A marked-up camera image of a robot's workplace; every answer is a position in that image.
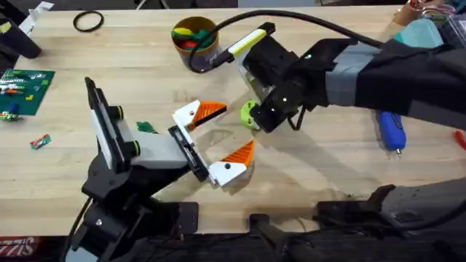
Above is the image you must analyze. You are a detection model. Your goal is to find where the green flat toy vegetable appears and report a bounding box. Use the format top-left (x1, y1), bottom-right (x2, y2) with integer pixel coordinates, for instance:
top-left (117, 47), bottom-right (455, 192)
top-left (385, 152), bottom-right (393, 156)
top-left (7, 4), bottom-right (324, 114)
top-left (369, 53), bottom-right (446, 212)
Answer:
top-left (135, 121), bottom-right (159, 135)

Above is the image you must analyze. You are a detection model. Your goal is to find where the blue electric screwdriver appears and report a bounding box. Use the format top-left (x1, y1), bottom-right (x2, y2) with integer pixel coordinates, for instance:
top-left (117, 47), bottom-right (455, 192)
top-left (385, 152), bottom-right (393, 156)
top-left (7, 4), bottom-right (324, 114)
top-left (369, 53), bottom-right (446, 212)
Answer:
top-left (374, 110), bottom-right (408, 158)

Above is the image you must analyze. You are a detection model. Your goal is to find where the left wrist upright black plate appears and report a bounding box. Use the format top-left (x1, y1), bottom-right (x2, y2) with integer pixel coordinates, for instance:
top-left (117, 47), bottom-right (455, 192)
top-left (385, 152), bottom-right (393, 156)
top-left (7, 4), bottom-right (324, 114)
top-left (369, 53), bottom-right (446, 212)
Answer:
top-left (84, 76), bottom-right (141, 175)

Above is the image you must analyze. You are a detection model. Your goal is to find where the wrist upright black plate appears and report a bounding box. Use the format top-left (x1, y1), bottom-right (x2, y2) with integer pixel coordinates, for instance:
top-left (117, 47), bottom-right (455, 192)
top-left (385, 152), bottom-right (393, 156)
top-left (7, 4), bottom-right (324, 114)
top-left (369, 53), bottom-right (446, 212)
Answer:
top-left (218, 22), bottom-right (277, 67)
top-left (84, 76), bottom-right (141, 175)

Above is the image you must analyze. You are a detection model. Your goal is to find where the right wrist upright black plate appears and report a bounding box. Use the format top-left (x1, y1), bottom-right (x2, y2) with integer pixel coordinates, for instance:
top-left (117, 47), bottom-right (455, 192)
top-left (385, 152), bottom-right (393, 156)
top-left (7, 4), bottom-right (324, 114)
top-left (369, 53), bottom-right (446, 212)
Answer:
top-left (218, 22), bottom-right (277, 67)

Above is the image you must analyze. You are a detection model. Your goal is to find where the brown tub with toys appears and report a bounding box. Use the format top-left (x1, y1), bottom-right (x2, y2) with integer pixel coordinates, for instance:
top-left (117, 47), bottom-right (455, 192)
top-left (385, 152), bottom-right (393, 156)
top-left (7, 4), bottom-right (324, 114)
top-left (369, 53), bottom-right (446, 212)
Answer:
top-left (170, 15), bottom-right (221, 74)

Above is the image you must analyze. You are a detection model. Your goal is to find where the small red green toy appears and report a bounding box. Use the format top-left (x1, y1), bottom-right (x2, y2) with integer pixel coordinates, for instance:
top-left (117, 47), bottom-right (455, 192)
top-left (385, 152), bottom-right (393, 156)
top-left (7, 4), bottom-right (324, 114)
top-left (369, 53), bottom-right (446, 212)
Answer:
top-left (29, 133), bottom-right (52, 151)

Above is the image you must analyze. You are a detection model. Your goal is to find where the green board with toy blocks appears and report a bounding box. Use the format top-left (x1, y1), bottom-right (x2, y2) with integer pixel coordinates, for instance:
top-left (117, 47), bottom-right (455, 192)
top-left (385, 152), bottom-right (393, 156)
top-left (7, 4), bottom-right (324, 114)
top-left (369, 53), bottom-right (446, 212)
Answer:
top-left (0, 68), bottom-right (56, 117)

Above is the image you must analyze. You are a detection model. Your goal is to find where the teal box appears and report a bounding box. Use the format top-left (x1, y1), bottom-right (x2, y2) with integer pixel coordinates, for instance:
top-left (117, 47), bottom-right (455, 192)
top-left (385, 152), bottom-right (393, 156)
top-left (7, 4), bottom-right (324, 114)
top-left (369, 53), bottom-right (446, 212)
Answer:
top-left (392, 17), bottom-right (446, 49)

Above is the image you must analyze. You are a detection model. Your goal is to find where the red printed label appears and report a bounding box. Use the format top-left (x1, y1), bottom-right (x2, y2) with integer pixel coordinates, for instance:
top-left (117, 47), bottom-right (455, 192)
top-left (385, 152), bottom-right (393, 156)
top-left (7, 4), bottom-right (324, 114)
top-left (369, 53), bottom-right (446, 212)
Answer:
top-left (0, 236), bottom-right (42, 258)

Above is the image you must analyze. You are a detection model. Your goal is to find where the black angular object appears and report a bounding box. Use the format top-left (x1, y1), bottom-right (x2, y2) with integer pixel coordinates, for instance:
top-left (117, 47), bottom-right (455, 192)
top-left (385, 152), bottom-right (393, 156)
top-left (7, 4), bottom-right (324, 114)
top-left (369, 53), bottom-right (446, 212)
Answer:
top-left (0, 9), bottom-right (43, 72)

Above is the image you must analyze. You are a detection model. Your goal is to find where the heap of clutter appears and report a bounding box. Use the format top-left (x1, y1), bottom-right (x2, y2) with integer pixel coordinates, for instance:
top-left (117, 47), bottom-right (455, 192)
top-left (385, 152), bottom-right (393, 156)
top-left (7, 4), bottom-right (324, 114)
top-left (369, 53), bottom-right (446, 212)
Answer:
top-left (395, 0), bottom-right (466, 50)

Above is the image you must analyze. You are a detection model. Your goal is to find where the white paper strip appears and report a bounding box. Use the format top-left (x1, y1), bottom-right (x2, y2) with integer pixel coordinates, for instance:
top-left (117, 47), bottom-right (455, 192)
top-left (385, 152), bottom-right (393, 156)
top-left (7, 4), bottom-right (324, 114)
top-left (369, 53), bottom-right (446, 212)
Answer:
top-left (17, 1), bottom-right (55, 36)

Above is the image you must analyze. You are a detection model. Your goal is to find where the long black cable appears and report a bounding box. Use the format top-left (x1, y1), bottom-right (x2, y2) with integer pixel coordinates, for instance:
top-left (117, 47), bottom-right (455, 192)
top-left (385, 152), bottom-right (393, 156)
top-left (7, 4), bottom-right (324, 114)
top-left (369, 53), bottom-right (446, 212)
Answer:
top-left (187, 9), bottom-right (385, 74)

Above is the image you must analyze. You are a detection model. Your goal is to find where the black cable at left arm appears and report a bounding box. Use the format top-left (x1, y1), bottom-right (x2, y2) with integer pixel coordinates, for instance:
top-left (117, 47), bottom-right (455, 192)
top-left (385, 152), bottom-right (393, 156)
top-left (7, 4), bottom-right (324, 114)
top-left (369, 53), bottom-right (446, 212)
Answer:
top-left (60, 196), bottom-right (92, 262)

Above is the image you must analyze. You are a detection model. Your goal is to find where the black ring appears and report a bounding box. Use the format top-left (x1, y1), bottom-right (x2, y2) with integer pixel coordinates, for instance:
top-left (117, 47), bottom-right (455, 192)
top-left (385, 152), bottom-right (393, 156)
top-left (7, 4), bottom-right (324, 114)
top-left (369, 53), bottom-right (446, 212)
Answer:
top-left (72, 9), bottom-right (106, 33)

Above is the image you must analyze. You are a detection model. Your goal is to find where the red tool handle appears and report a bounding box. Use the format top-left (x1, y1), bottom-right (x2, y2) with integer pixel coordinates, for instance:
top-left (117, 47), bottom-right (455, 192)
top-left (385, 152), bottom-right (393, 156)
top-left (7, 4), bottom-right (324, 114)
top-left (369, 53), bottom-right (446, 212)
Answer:
top-left (454, 130), bottom-right (466, 151)

